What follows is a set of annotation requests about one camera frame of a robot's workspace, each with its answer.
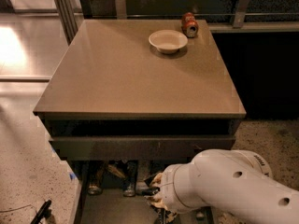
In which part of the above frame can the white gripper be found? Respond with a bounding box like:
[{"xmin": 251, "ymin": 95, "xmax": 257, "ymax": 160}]
[{"xmin": 146, "ymin": 164, "xmax": 195, "ymax": 213}]

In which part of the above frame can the blue chip bag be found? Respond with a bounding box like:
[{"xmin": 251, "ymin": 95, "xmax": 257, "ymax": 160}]
[{"xmin": 142, "ymin": 173, "xmax": 177, "ymax": 224}]

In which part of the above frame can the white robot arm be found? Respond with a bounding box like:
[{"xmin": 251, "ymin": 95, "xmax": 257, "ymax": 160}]
[{"xmin": 149, "ymin": 149, "xmax": 299, "ymax": 224}]

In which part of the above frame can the dark can in drawer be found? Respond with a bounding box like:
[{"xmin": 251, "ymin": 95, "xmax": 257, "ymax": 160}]
[{"xmin": 123, "ymin": 161, "xmax": 137, "ymax": 197}]

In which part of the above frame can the open middle drawer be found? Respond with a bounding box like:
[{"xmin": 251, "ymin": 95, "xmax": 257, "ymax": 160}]
[{"xmin": 74, "ymin": 161, "xmax": 218, "ymax": 224}]

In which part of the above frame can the clear plastic bottle in drawer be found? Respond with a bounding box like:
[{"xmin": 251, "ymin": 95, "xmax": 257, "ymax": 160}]
[{"xmin": 196, "ymin": 211, "xmax": 205, "ymax": 220}]

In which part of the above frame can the brown snack bag in drawer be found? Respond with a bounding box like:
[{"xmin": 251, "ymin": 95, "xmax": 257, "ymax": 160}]
[{"xmin": 107, "ymin": 164, "xmax": 126, "ymax": 179}]

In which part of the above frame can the brown bottle in drawer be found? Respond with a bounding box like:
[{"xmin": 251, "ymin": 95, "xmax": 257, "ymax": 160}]
[{"xmin": 88, "ymin": 161, "xmax": 105, "ymax": 195}]

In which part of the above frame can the closed dark top drawer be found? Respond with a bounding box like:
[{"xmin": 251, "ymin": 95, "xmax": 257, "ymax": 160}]
[{"xmin": 50, "ymin": 135, "xmax": 235, "ymax": 161}]

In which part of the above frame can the blue tape piece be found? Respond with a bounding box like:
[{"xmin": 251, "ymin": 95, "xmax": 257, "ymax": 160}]
[{"xmin": 68, "ymin": 172, "xmax": 77, "ymax": 180}]

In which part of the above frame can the black tool on floor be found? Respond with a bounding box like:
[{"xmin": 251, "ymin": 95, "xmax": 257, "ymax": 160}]
[{"xmin": 30, "ymin": 200, "xmax": 51, "ymax": 224}]

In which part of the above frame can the white bowl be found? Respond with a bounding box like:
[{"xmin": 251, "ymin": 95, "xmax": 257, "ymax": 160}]
[{"xmin": 149, "ymin": 30, "xmax": 188, "ymax": 54}]

